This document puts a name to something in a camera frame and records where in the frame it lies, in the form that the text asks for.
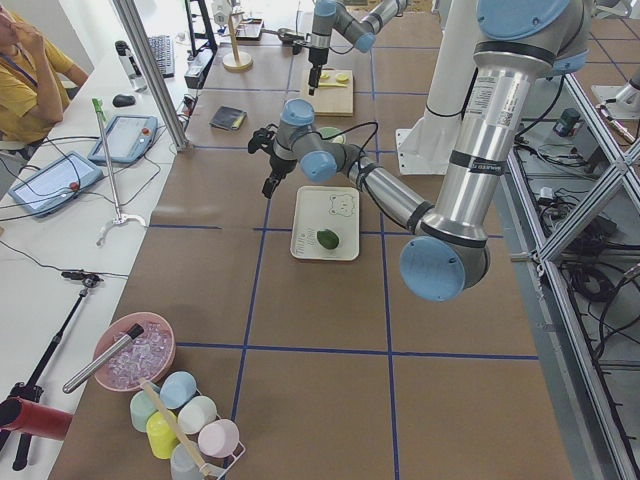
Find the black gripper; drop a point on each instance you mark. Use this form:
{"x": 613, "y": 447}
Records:
{"x": 278, "y": 165}
{"x": 316, "y": 55}

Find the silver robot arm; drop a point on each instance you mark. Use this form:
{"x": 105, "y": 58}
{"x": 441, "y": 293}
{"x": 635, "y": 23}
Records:
{"x": 497, "y": 51}
{"x": 332, "y": 16}

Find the light green ceramic bowl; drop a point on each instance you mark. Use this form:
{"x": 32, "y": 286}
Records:
{"x": 332, "y": 134}

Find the pink bowl with ice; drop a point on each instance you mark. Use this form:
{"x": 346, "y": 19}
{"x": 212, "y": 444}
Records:
{"x": 149, "y": 356}

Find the wooden cutting board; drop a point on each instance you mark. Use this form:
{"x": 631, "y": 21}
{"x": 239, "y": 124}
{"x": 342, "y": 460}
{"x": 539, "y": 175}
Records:
{"x": 330, "y": 101}

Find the white rectangular tray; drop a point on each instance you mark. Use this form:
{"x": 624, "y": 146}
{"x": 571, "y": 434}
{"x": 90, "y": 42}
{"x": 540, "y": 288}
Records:
{"x": 318, "y": 208}

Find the metal scoop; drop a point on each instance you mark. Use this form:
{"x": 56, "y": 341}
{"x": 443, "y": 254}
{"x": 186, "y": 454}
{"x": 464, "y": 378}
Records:
{"x": 285, "y": 35}

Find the green lime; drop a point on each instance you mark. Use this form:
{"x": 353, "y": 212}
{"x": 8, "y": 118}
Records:
{"x": 328, "y": 239}

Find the grey yellow sponge cloth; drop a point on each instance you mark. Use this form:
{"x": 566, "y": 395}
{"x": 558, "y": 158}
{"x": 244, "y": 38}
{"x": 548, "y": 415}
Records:
{"x": 228, "y": 118}

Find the wooden mug tree stand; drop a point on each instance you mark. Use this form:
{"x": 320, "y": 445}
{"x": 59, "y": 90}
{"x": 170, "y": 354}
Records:
{"x": 236, "y": 61}

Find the dark wooden glass tray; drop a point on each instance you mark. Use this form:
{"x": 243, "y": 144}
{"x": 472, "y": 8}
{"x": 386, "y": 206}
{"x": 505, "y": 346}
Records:
{"x": 249, "y": 29}

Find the far teach pendant tablet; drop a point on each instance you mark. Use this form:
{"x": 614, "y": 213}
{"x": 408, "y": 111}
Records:
{"x": 128, "y": 137}

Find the teach pendant tablet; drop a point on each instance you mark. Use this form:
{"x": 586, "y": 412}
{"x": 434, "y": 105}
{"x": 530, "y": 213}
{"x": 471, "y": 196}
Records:
{"x": 56, "y": 184}
{"x": 128, "y": 137}

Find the black keyboard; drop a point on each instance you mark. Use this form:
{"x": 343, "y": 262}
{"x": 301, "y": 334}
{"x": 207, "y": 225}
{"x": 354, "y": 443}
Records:
{"x": 162, "y": 49}

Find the black computer mouse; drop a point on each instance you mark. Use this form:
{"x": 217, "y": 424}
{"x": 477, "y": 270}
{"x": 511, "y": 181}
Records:
{"x": 122, "y": 100}

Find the metal reach grabber pole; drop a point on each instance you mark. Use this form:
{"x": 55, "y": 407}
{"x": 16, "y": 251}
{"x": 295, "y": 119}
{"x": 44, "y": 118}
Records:
{"x": 120, "y": 218}

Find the metal muddler rod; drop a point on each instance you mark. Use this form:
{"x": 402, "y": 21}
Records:
{"x": 90, "y": 369}

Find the near teach pendant tablet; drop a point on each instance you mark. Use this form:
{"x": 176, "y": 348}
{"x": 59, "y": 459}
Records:
{"x": 56, "y": 184}

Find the blue cup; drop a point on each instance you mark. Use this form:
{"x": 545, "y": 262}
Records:
{"x": 178, "y": 388}

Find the white cup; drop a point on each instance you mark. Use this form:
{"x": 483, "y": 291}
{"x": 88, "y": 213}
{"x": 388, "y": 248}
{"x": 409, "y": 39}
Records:
{"x": 196, "y": 414}

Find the wooden stick on cups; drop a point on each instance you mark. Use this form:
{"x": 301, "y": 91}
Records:
{"x": 205, "y": 469}

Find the green cup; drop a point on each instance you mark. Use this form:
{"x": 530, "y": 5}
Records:
{"x": 141, "y": 408}

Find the pink cup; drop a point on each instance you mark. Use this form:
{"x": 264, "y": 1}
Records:
{"x": 219, "y": 438}

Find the person in yellow shirt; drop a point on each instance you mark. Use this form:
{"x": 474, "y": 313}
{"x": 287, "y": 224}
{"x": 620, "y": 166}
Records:
{"x": 33, "y": 98}

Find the yellow cup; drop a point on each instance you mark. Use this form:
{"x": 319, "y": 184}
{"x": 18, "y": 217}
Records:
{"x": 161, "y": 438}

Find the grey cup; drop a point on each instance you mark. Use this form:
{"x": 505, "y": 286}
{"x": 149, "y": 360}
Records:
{"x": 182, "y": 466}

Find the red cylinder bottle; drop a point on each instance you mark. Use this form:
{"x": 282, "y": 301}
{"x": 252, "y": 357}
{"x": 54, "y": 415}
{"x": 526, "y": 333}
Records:
{"x": 33, "y": 418}

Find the black tripod stick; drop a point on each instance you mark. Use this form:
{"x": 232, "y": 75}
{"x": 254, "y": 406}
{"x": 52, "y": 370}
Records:
{"x": 30, "y": 389}

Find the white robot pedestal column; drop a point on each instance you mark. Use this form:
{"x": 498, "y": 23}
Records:
{"x": 425, "y": 148}

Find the aluminium frame post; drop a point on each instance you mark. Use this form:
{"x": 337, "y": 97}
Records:
{"x": 134, "y": 28}

